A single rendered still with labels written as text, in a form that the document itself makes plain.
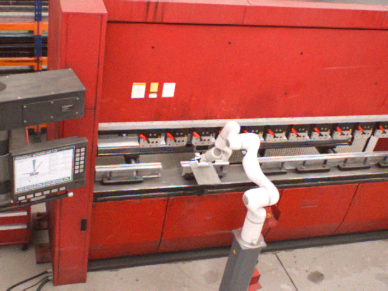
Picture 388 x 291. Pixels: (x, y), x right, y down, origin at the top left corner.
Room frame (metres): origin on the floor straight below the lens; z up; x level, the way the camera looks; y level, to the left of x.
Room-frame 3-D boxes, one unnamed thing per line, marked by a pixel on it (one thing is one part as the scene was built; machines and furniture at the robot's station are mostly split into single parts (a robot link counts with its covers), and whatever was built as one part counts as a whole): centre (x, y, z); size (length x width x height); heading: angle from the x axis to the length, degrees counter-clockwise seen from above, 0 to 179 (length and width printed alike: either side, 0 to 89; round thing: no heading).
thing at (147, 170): (3.27, 0.40, 0.92); 0.50 x 0.06 x 0.10; 112
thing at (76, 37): (3.27, 0.85, 1.15); 0.85 x 0.25 x 2.30; 22
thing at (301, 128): (3.78, -0.83, 1.26); 0.15 x 0.09 x 0.17; 112
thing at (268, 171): (3.66, -0.69, 0.89); 0.30 x 0.05 x 0.03; 112
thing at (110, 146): (3.92, -0.37, 0.93); 2.30 x 0.14 x 0.10; 112
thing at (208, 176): (3.35, -0.17, 1.00); 0.26 x 0.18 x 0.01; 22
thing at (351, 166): (3.97, -1.43, 0.89); 0.30 x 0.05 x 0.03; 112
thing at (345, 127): (3.93, -1.20, 1.26); 0.15 x 0.09 x 0.17; 112
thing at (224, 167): (3.50, -0.16, 0.92); 0.39 x 0.06 x 0.10; 112
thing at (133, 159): (3.66, 0.45, 0.81); 0.64 x 0.08 x 0.14; 22
